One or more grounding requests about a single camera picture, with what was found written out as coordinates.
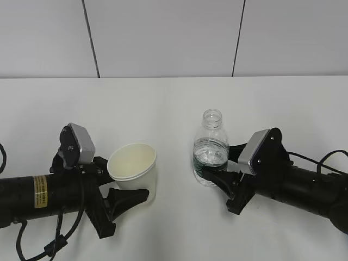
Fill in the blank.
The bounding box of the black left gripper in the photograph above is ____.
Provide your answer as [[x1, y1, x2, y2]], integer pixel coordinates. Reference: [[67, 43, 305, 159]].
[[73, 156, 149, 239]]

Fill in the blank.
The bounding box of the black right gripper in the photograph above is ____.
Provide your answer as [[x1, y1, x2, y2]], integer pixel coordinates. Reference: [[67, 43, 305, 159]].
[[196, 143, 255, 215]]

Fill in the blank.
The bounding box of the clear green-label water bottle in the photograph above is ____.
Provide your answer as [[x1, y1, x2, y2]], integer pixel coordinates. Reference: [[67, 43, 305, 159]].
[[192, 109, 229, 187]]

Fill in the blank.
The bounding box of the white paper cup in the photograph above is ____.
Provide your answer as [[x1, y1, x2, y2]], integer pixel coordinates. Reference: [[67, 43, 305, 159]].
[[107, 143, 157, 203]]

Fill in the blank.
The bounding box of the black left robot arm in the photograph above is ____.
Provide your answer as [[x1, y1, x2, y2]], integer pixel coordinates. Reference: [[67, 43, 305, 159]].
[[1, 156, 149, 239]]

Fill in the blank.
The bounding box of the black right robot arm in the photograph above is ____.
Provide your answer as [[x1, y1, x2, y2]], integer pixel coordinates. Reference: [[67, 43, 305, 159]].
[[202, 127, 347, 233]]

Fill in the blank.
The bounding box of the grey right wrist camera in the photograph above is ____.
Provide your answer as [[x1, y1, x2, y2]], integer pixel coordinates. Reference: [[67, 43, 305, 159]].
[[238, 128, 282, 176]]

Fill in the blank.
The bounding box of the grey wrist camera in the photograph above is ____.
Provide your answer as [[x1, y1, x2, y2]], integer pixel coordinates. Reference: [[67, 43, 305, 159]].
[[238, 128, 282, 176], [58, 122, 96, 169]]

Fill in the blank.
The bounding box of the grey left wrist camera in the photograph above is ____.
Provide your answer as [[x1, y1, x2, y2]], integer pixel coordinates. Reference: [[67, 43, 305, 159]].
[[58, 122, 96, 169]]

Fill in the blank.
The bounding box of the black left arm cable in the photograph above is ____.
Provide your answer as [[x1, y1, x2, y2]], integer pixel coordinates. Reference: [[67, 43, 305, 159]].
[[0, 144, 84, 261]]

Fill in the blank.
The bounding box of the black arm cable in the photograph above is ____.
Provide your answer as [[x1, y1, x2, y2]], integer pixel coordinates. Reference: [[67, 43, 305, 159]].
[[0, 144, 84, 261], [285, 149, 348, 175]]

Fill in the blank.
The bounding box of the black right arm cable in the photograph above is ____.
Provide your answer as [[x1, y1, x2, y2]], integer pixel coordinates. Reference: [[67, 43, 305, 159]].
[[285, 149, 348, 175]]

